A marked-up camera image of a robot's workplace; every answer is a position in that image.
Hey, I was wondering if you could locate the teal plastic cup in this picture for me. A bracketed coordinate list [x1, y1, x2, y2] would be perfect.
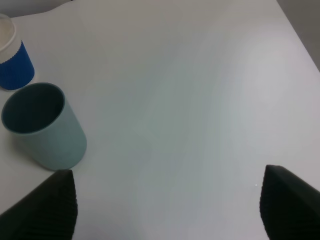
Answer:
[1, 82, 87, 171]

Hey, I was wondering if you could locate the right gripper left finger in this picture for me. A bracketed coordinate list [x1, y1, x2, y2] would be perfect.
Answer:
[0, 169, 78, 240]

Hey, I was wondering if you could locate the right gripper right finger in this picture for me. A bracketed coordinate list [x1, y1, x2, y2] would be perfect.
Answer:
[259, 165, 320, 240]

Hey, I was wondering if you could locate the blue white paper cup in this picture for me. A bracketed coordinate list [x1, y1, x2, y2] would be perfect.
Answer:
[0, 13, 36, 91]

